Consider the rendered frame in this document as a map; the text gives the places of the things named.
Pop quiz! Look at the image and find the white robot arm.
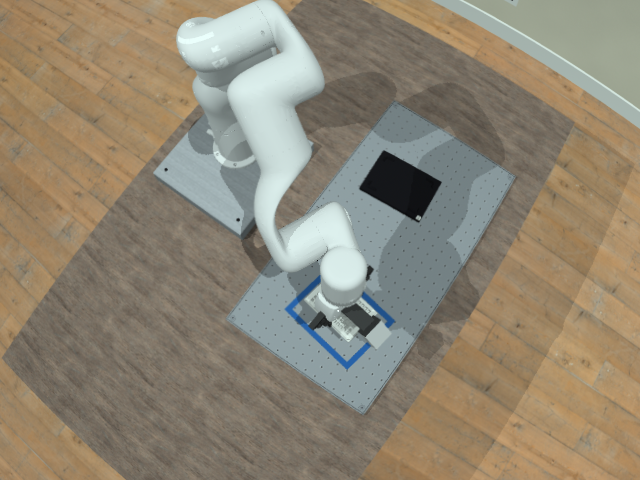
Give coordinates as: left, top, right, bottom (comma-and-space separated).
176, 0, 392, 350

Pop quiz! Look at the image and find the black rectangular pad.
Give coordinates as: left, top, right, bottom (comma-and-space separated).
360, 150, 442, 223

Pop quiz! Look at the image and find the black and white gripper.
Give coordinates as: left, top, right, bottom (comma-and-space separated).
308, 265, 374, 330

